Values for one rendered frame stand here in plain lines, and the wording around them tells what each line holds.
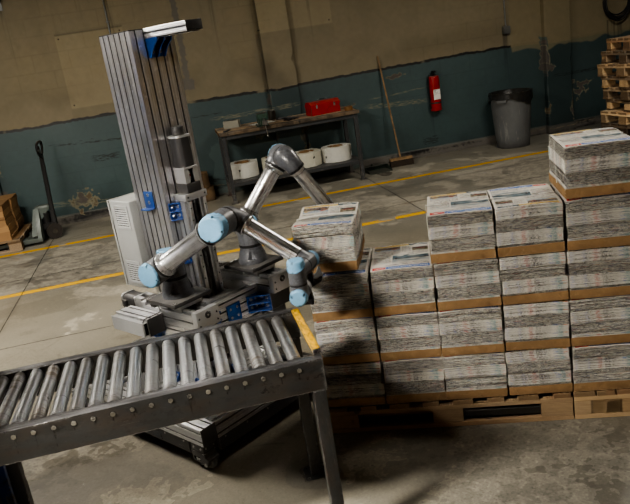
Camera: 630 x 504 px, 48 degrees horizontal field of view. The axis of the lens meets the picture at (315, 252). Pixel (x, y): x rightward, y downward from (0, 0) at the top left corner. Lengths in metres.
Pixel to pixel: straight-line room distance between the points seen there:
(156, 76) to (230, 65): 6.19
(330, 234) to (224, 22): 6.70
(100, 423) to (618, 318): 2.22
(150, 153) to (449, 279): 1.52
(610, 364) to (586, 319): 0.25
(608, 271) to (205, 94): 7.12
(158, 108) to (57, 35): 6.25
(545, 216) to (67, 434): 2.09
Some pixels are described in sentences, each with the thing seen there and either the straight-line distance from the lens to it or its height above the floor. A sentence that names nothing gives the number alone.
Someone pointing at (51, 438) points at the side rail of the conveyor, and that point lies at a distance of 2.61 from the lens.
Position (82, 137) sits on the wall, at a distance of 9.71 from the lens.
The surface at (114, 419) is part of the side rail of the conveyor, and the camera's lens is 2.56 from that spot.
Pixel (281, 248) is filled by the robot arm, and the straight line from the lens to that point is 3.03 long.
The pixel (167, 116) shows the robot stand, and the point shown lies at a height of 1.62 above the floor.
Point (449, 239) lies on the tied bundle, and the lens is 3.20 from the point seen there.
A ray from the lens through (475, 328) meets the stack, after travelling 3.35.
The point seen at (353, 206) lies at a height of 1.07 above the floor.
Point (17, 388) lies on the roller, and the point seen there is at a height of 0.79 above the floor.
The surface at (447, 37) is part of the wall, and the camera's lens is 10.39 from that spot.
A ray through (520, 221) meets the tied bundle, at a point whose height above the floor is 0.99.
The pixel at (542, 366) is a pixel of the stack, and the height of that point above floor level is 0.29.
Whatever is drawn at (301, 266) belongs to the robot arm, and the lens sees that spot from 2.90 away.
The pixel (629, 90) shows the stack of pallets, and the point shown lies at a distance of 9.45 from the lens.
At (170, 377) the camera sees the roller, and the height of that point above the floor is 0.80.
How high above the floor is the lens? 1.89
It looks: 17 degrees down
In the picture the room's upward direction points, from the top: 9 degrees counter-clockwise
